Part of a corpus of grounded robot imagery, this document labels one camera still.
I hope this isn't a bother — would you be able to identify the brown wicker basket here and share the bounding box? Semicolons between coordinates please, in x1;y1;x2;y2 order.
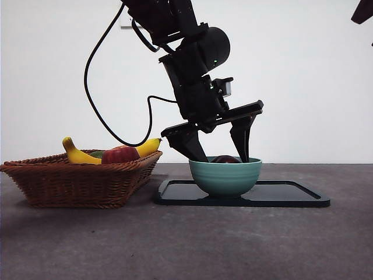
0;150;164;209

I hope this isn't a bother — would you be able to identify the teal ribbed bowl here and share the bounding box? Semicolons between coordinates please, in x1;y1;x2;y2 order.
188;157;262;198

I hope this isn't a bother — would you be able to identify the yellow banana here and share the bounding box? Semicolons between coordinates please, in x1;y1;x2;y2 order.
62;136;163;166

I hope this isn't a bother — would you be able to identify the dark red plum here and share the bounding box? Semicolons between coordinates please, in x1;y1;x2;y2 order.
210;155;242;163

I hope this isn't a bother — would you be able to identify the white wall socket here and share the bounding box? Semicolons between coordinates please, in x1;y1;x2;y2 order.
121;7;145;30

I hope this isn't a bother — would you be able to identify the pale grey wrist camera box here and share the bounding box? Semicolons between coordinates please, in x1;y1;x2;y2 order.
211;77;234;97

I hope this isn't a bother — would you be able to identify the short black cable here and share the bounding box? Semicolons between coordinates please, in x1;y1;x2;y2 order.
130;17;160;53

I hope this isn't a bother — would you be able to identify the dark rectangular tray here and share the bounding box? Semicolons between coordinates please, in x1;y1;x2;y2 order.
153;178;332;208

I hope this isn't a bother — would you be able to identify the long black cable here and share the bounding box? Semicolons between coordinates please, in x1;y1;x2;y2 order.
83;2;177;146

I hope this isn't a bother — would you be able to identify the red apple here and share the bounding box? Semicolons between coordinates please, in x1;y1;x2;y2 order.
101;146;141;165

